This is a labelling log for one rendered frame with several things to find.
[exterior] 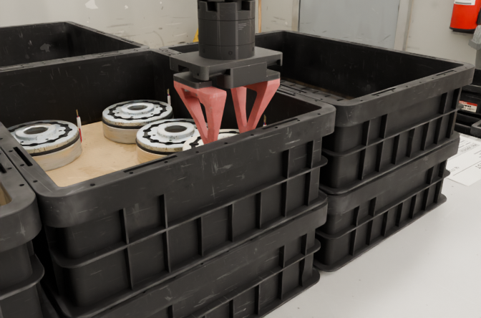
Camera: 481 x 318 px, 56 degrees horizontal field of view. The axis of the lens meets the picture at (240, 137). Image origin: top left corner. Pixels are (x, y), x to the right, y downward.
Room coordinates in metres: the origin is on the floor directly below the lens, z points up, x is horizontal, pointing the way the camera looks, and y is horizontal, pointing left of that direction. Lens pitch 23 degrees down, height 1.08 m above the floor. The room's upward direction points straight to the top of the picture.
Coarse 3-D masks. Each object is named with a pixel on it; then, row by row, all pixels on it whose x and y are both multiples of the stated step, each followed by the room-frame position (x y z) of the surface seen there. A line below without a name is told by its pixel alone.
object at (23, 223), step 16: (0, 160) 0.31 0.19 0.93; (0, 176) 0.29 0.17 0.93; (16, 176) 0.29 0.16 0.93; (16, 192) 0.27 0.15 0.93; (32, 192) 0.27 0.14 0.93; (0, 208) 0.24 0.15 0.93; (16, 208) 0.24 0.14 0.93; (32, 208) 0.25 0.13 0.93; (0, 224) 0.23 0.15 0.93; (16, 224) 0.24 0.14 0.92; (32, 224) 0.25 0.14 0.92; (0, 240) 0.23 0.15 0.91; (16, 240) 0.24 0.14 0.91
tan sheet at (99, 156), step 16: (96, 128) 0.64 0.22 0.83; (96, 144) 0.58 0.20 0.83; (112, 144) 0.58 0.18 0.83; (128, 144) 0.58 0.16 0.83; (80, 160) 0.52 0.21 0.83; (96, 160) 0.52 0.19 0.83; (112, 160) 0.52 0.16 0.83; (128, 160) 0.52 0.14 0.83; (64, 176) 0.48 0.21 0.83; (80, 176) 0.48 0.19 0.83; (96, 176) 0.48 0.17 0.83
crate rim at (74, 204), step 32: (64, 64) 0.64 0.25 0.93; (288, 96) 0.48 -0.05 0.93; (0, 128) 0.38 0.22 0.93; (256, 128) 0.38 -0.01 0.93; (288, 128) 0.39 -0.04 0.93; (320, 128) 0.42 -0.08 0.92; (32, 160) 0.31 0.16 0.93; (160, 160) 0.32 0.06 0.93; (192, 160) 0.32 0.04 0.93; (224, 160) 0.34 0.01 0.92; (64, 192) 0.27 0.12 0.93; (96, 192) 0.27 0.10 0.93; (128, 192) 0.29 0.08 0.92; (160, 192) 0.30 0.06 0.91; (64, 224) 0.26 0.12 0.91
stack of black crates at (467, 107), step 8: (480, 72) 1.90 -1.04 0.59; (472, 80) 1.91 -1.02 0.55; (480, 80) 1.89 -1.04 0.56; (464, 88) 1.67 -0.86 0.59; (472, 88) 1.65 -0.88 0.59; (480, 88) 1.63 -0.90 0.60; (464, 96) 1.68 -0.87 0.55; (472, 96) 1.66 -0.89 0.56; (480, 96) 1.64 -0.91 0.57; (464, 104) 1.67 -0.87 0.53; (472, 104) 1.65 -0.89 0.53; (480, 104) 1.63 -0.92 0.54; (464, 112) 1.67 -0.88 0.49; (472, 112) 1.64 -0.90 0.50; (480, 112) 1.63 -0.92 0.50; (456, 120) 1.68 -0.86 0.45; (464, 120) 1.65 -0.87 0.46; (472, 120) 1.62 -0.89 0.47
